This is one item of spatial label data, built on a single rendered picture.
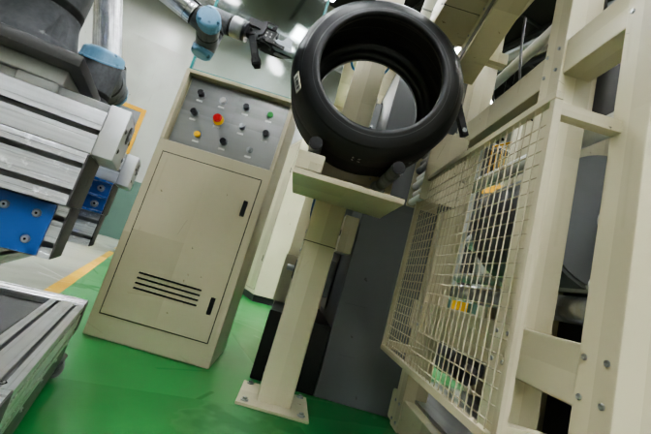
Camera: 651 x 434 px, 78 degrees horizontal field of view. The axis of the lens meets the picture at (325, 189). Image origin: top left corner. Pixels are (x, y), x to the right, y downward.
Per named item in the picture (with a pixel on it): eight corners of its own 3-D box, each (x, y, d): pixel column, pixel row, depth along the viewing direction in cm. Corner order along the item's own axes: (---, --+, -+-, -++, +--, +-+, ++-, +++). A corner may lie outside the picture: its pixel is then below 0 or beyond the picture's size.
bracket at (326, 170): (294, 176, 164) (300, 155, 166) (386, 204, 165) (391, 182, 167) (294, 174, 161) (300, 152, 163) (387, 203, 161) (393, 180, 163)
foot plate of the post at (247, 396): (243, 382, 166) (245, 376, 166) (305, 400, 166) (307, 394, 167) (233, 403, 139) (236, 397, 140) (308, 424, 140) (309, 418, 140)
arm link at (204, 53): (189, 40, 132) (203, 14, 135) (188, 54, 143) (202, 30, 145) (211, 52, 134) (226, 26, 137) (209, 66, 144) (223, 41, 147)
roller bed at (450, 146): (405, 205, 178) (420, 144, 184) (437, 215, 179) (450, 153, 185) (418, 198, 159) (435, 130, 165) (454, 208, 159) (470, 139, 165)
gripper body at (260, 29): (280, 26, 141) (249, 13, 141) (270, 46, 139) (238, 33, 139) (281, 38, 148) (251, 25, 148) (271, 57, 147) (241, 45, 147)
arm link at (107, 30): (77, 96, 120) (82, -73, 125) (89, 110, 134) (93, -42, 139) (122, 99, 123) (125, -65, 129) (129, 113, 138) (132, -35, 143)
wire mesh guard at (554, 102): (380, 348, 156) (420, 181, 171) (384, 349, 156) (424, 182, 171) (492, 451, 68) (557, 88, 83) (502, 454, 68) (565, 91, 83)
